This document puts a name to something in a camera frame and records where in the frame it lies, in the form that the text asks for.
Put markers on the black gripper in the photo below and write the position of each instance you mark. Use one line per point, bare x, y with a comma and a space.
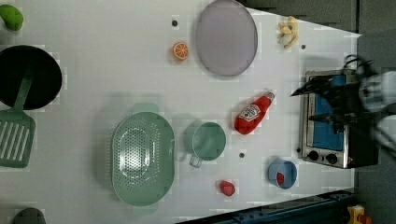
347, 107

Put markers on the red plush ketchup bottle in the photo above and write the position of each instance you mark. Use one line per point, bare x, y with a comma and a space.
252, 115

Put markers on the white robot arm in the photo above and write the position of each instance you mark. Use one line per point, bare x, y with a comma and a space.
377, 93

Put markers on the black toaster oven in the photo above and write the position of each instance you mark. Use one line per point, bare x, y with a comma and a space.
345, 150

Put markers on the peeled plush banana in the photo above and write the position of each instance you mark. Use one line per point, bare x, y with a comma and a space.
289, 32

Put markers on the blue bowl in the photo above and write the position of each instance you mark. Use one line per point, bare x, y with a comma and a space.
287, 168

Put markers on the red strawberry toy in bowl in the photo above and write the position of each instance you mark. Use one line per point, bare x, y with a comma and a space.
279, 179

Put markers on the yellow red toy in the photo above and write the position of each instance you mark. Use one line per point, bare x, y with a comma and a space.
358, 216

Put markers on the lavender oval plate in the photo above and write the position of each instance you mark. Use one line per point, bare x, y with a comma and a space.
226, 38

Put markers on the green measuring cup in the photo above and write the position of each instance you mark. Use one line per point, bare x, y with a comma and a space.
205, 141

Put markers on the red strawberry toy on table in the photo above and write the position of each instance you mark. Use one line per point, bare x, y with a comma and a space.
227, 188

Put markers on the orange slice toy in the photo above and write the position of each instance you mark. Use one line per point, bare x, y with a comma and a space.
180, 51

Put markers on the green oval colander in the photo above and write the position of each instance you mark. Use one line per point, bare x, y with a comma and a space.
142, 156

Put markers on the black frying pan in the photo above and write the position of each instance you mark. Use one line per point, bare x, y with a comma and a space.
46, 81

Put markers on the green slotted spatula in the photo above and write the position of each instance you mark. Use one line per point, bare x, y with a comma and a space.
17, 130

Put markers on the grey rounded object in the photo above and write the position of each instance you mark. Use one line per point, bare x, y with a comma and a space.
29, 216

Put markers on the green plush vegetable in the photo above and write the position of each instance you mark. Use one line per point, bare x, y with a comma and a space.
11, 17

